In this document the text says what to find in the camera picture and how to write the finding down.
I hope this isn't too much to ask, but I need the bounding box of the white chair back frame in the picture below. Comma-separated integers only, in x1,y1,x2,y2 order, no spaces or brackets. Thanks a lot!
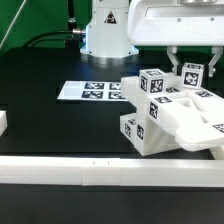
121,73,224,152

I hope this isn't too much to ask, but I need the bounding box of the white cube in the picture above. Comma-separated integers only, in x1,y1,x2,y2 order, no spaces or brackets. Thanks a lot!
181,63,204,89

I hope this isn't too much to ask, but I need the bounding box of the white cube marker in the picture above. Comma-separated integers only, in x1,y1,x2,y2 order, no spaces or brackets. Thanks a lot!
139,68,167,95

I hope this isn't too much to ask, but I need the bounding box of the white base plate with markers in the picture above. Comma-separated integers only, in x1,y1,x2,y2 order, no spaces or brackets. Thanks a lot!
58,81,124,101

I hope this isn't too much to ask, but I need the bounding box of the white right fence bar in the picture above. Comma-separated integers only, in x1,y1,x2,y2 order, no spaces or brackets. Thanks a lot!
210,145,224,160

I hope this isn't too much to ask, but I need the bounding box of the white fence bar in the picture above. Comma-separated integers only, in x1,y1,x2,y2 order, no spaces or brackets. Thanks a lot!
0,156,224,187
210,145,224,160

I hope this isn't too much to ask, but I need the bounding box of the black cable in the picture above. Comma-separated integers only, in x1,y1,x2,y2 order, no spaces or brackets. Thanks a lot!
23,30,75,48

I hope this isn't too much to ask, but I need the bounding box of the black cable connector post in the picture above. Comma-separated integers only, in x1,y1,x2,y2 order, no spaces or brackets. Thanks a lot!
65,0,86,50

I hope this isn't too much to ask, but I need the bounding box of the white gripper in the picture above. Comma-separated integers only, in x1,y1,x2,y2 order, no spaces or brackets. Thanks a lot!
127,0,224,77

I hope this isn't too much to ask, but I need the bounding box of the white left fence block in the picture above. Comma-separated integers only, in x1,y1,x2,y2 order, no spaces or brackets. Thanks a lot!
0,111,7,136

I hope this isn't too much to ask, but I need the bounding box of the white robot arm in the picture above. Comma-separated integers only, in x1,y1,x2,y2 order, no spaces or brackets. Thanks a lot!
81,0,224,75

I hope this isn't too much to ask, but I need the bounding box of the white chair seat part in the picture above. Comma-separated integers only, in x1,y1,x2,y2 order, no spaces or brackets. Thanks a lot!
133,109,181,157

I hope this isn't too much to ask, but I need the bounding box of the white front fence bar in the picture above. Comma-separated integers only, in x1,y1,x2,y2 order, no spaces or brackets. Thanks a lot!
0,156,224,187

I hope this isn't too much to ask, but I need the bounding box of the white diagonal rod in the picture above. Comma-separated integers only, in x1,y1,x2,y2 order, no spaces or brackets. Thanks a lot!
0,0,27,51

